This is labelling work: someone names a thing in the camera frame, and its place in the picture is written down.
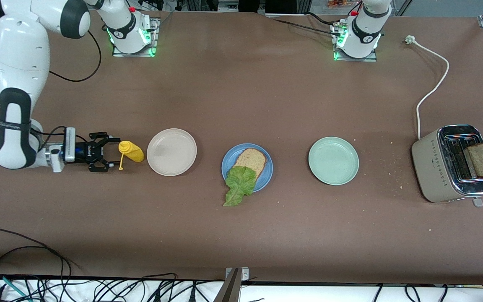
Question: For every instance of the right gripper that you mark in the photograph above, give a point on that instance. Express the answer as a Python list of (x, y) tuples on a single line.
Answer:
[(85, 152)]

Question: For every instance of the yellow mustard squeeze bottle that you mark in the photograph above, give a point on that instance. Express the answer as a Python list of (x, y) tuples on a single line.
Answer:
[(133, 152)]

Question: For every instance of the green lettuce leaf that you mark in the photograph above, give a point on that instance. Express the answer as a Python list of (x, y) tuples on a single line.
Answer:
[(239, 182)]

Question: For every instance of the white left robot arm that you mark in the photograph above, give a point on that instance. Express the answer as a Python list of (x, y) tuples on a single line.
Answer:
[(365, 33)]

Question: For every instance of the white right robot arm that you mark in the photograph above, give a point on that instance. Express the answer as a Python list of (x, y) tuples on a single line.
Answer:
[(19, 54)]

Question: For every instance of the beige round plate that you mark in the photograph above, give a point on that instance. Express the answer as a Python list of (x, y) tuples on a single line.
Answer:
[(171, 152)]

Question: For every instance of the blue round plate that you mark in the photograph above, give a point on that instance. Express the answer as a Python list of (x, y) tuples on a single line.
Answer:
[(267, 176)]

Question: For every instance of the pale green round plate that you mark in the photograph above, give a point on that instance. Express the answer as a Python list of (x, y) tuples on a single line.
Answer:
[(333, 161)]

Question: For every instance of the beige and chrome toaster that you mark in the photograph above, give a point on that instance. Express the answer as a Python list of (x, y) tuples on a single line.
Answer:
[(434, 180)]

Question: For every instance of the grey metal rack part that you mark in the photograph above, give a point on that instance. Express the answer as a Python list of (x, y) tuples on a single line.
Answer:
[(229, 5)]

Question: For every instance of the orange patterned object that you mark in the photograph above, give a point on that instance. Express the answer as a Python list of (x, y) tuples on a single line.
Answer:
[(338, 3)]

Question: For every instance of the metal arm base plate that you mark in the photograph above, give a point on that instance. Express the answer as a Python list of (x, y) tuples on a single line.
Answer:
[(350, 59), (132, 55)]

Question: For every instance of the grey metal table bracket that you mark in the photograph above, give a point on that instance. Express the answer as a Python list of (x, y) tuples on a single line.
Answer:
[(231, 289)]

